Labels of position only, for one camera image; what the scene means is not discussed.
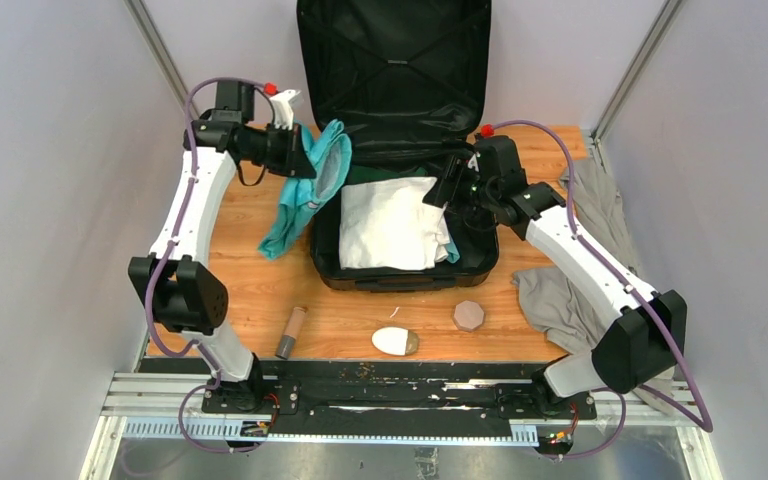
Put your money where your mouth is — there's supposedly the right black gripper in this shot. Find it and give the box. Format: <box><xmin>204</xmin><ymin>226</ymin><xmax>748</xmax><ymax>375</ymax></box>
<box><xmin>422</xmin><ymin>155</ymin><xmax>498</xmax><ymax>221</ymax></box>

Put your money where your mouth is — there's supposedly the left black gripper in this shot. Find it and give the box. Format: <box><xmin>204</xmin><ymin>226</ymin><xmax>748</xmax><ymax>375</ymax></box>
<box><xmin>242</xmin><ymin>121</ymin><xmax>317</xmax><ymax>178</ymax></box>

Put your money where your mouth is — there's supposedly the teal shirt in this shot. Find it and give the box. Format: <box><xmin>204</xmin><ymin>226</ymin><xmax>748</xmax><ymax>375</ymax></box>
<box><xmin>258</xmin><ymin>119</ymin><xmax>352</xmax><ymax>260</ymax></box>

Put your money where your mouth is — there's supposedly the white shirt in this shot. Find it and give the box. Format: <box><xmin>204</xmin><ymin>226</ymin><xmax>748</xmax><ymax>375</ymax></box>
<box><xmin>338</xmin><ymin>177</ymin><xmax>454</xmax><ymax>271</ymax></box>

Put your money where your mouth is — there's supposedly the dark green shirt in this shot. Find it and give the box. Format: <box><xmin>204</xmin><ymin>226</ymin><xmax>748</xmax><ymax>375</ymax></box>
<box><xmin>343</xmin><ymin>165</ymin><xmax>430</xmax><ymax>187</ymax></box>

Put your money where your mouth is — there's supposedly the light mint shirt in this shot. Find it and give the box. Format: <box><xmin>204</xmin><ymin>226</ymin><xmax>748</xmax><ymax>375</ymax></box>
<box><xmin>443</xmin><ymin>241</ymin><xmax>461</xmax><ymax>263</ymax></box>

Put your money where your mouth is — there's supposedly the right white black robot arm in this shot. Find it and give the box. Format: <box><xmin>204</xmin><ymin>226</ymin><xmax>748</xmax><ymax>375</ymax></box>
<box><xmin>423</xmin><ymin>136</ymin><xmax>687</xmax><ymax>418</ymax></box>

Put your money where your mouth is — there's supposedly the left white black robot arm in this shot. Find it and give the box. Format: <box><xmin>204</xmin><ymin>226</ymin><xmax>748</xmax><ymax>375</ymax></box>
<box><xmin>128</xmin><ymin>77</ymin><xmax>316</xmax><ymax>413</ymax></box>

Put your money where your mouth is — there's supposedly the white round compact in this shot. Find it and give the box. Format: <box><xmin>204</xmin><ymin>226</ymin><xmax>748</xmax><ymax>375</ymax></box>
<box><xmin>371</xmin><ymin>326</ymin><xmax>420</xmax><ymax>356</ymax></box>

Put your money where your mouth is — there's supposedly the grey shirt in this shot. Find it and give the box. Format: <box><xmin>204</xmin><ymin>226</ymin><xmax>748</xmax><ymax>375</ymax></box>
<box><xmin>513</xmin><ymin>159</ymin><xmax>655</xmax><ymax>398</ymax></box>

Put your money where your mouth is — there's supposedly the brown grey cylinder bottle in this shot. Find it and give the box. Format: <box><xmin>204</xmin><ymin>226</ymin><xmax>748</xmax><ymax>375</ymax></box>
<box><xmin>275</xmin><ymin>307</ymin><xmax>308</xmax><ymax>360</ymax></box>

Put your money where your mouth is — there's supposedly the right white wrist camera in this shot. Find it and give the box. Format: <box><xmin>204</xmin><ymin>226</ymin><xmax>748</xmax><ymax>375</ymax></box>
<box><xmin>467</xmin><ymin>153</ymin><xmax>480</xmax><ymax>174</ymax></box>

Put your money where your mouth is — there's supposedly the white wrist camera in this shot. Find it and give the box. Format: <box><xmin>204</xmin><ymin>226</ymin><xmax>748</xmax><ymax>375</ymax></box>
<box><xmin>262</xmin><ymin>83</ymin><xmax>303</xmax><ymax>129</ymax></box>
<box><xmin>467</xmin><ymin>153</ymin><xmax>480</xmax><ymax>174</ymax></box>

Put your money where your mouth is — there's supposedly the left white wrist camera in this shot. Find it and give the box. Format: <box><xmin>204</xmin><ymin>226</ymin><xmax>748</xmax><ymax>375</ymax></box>
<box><xmin>262</xmin><ymin>83</ymin><xmax>303</xmax><ymax>129</ymax></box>

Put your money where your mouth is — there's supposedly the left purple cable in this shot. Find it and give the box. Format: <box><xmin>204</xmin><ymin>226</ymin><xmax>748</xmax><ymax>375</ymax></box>
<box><xmin>143</xmin><ymin>76</ymin><xmax>276</xmax><ymax>456</ymax></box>

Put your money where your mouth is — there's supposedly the purple cable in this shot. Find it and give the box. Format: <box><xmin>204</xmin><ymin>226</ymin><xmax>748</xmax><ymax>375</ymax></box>
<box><xmin>143</xmin><ymin>76</ymin><xmax>276</xmax><ymax>456</ymax></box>
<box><xmin>489</xmin><ymin>119</ymin><xmax>715</xmax><ymax>462</ymax></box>

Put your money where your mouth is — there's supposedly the left aluminium corner post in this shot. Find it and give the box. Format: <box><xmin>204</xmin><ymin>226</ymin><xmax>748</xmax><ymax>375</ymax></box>
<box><xmin>124</xmin><ymin>0</ymin><xmax>199</xmax><ymax>118</ymax></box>

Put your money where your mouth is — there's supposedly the aluminium corner post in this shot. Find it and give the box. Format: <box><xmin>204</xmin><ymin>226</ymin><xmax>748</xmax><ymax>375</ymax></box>
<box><xmin>591</xmin><ymin>0</ymin><xmax>685</xmax><ymax>143</ymax></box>
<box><xmin>124</xmin><ymin>0</ymin><xmax>199</xmax><ymax>118</ymax></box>

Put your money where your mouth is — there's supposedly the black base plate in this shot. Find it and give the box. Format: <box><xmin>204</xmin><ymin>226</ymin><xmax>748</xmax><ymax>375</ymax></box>
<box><xmin>138</xmin><ymin>357</ymin><xmax>599</xmax><ymax>439</ymax></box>

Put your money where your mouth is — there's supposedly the aluminium rail frame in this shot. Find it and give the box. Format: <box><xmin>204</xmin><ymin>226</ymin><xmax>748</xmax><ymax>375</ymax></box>
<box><xmin>81</xmin><ymin>359</ymin><xmax>722</xmax><ymax>479</ymax></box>

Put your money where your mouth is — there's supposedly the right aluminium corner post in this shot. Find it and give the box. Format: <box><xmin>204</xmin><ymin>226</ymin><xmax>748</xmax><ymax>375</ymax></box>
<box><xmin>591</xmin><ymin>0</ymin><xmax>685</xmax><ymax>143</ymax></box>

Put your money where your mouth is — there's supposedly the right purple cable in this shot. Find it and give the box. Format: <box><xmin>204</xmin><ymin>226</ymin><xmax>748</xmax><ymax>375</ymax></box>
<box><xmin>489</xmin><ymin>119</ymin><xmax>715</xmax><ymax>462</ymax></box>

